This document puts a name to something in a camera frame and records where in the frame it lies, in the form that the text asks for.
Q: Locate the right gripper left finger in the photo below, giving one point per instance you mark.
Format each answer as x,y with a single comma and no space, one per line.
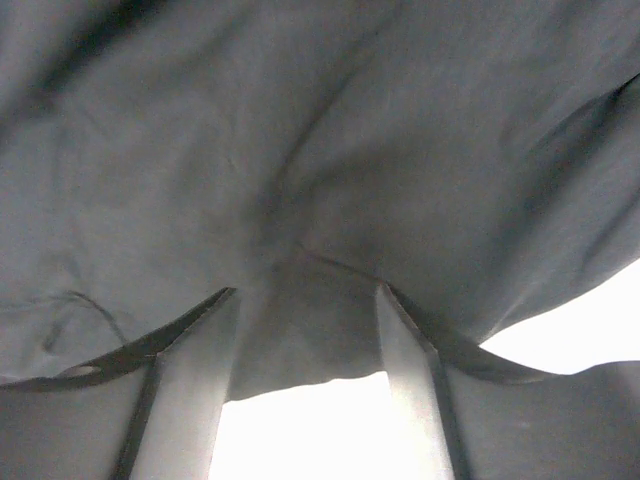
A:
148,410

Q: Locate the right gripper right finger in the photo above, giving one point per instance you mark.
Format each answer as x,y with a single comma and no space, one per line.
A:
496,419

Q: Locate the black trousers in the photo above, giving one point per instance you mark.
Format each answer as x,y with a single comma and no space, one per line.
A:
482,157

